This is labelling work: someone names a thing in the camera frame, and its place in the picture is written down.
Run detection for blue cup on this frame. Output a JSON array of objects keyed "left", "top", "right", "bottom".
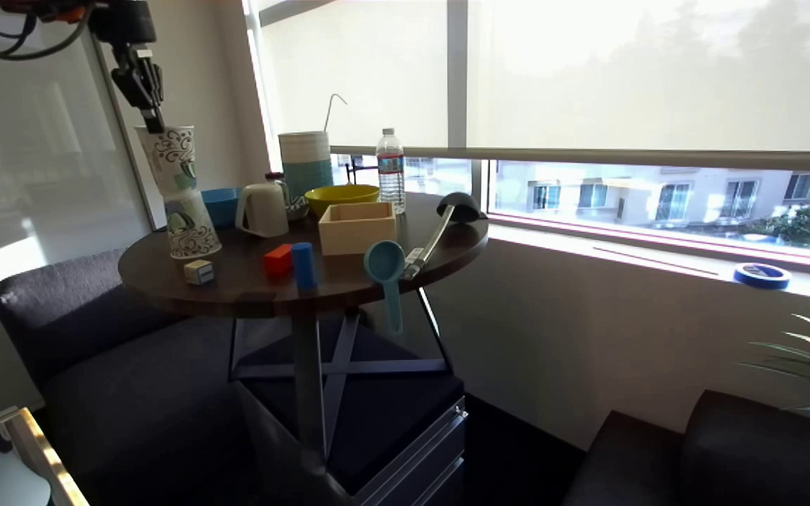
[{"left": 288, "top": 239, "right": 319, "bottom": 295}]

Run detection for teal plastic scoop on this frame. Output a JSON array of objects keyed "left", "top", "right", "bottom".
[{"left": 360, "top": 239, "right": 409, "bottom": 340}]

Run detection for light wooden box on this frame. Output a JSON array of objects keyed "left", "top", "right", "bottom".
[{"left": 314, "top": 201, "right": 402, "bottom": 260}]

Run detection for dark fabric sofa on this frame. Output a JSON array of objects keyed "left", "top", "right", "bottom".
[{"left": 0, "top": 244, "right": 267, "bottom": 506}]

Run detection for yellow bowl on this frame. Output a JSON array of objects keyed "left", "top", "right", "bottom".
[{"left": 301, "top": 184, "right": 384, "bottom": 222}]

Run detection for white mug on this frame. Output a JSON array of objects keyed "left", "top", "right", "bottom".
[{"left": 234, "top": 180, "right": 293, "bottom": 242}]

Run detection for whiteboard with metal frame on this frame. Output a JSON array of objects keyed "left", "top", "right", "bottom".
[{"left": 0, "top": 27, "right": 162, "bottom": 310}]

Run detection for white and teal canister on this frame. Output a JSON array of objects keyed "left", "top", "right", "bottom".
[{"left": 276, "top": 129, "right": 336, "bottom": 206}]

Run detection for patterned paper cup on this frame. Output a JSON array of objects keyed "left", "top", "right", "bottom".
[
  {"left": 135, "top": 123, "right": 203, "bottom": 201},
  {"left": 159, "top": 184, "right": 224, "bottom": 265}
]

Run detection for thin bent rod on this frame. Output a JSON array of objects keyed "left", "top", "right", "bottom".
[{"left": 319, "top": 90, "right": 352, "bottom": 136}]

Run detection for blue-grey metal cross frame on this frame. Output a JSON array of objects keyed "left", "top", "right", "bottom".
[{"left": 226, "top": 310, "right": 454, "bottom": 382}]

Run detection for red block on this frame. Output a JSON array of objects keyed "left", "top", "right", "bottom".
[{"left": 260, "top": 242, "right": 295, "bottom": 282}]

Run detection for white roller blind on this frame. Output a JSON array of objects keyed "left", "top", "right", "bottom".
[
  {"left": 255, "top": 0, "right": 453, "bottom": 153},
  {"left": 464, "top": 0, "right": 810, "bottom": 159}
]

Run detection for blue tape roll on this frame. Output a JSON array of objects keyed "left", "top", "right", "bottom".
[{"left": 730, "top": 261, "right": 793, "bottom": 295}]

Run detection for blue plastic bowl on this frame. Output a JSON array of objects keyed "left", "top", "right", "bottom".
[{"left": 198, "top": 185, "right": 241, "bottom": 232}]

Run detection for pale yellow cube block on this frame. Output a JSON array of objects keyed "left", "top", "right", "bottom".
[{"left": 179, "top": 256, "right": 218, "bottom": 289}]

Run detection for dark table pedestal leg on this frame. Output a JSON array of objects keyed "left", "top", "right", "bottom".
[{"left": 288, "top": 310, "right": 329, "bottom": 458}]

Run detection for clear plastic water bottle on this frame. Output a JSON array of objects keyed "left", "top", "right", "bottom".
[{"left": 373, "top": 128, "right": 406, "bottom": 212}]

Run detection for wooden framed board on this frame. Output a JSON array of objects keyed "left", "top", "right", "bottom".
[{"left": 0, "top": 403, "right": 89, "bottom": 506}]

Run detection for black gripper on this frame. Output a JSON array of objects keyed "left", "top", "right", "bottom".
[{"left": 83, "top": 0, "right": 169, "bottom": 136}]

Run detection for black leather armchair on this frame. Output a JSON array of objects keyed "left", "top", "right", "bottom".
[{"left": 558, "top": 389, "right": 810, "bottom": 506}]

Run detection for black ladle with grey handle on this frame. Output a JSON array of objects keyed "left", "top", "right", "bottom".
[{"left": 402, "top": 190, "right": 489, "bottom": 282}]

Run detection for white window mullion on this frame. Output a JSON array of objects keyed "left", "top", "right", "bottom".
[{"left": 444, "top": 0, "right": 473, "bottom": 215}]

